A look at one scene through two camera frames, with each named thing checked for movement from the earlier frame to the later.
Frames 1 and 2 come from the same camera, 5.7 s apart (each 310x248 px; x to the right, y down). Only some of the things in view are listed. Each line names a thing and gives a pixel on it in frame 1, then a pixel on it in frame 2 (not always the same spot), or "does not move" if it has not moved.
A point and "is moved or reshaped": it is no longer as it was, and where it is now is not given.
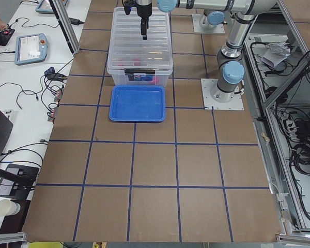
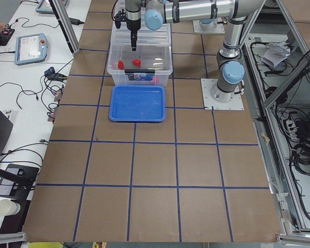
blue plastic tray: x=137 y=103 does not move
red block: x=136 y=63 does not move
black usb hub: x=51 y=70 does not move
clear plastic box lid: x=129 y=53 is moved or reshaped
